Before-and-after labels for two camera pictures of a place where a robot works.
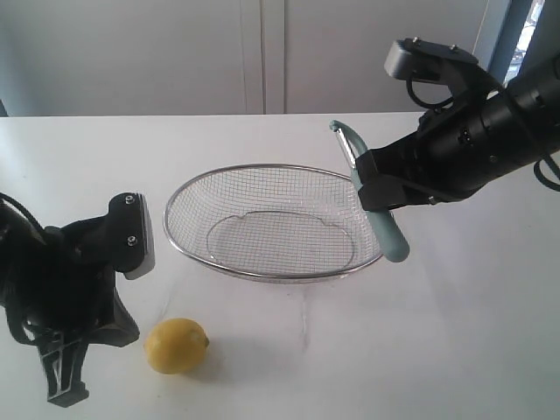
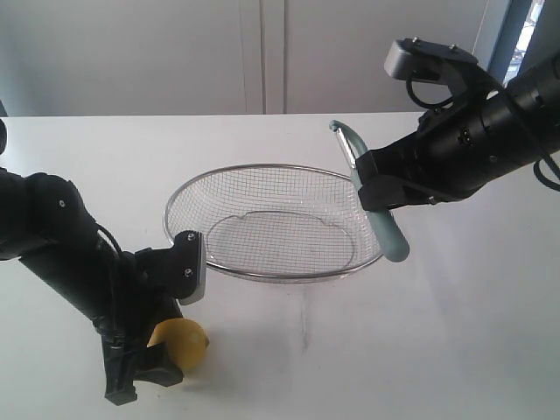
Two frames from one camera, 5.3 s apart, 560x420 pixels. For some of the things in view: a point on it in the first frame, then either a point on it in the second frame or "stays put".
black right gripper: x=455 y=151 stays put
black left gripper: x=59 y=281 → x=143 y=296
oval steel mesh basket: x=272 y=222 stays put
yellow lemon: x=176 y=346 stays put
